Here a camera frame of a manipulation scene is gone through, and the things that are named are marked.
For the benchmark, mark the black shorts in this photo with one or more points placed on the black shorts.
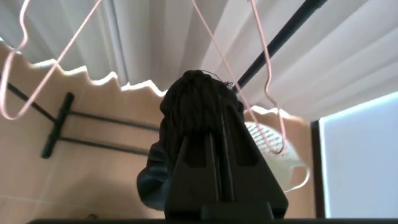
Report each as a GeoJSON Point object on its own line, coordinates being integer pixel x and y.
{"type": "Point", "coordinates": [192, 99]}

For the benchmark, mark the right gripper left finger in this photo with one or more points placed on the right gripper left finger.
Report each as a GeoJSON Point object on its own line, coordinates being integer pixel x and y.
{"type": "Point", "coordinates": [189, 186]}

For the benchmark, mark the black clothes rack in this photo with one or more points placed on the black clothes rack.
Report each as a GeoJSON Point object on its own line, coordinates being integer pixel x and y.
{"type": "Point", "coordinates": [58, 124]}

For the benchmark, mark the beige curtain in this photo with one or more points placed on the beige curtain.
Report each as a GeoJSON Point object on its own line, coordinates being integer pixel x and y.
{"type": "Point", "coordinates": [155, 37]}

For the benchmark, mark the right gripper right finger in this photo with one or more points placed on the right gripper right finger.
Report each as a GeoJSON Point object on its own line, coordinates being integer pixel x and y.
{"type": "Point", "coordinates": [252, 180]}

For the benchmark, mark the pink clothes hanger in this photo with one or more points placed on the pink clothes hanger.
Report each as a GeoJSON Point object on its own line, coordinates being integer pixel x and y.
{"type": "Point", "coordinates": [67, 46]}
{"type": "Point", "coordinates": [260, 31]}

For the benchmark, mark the white laundry basket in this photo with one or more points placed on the white laundry basket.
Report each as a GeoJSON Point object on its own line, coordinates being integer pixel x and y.
{"type": "Point", "coordinates": [289, 168]}

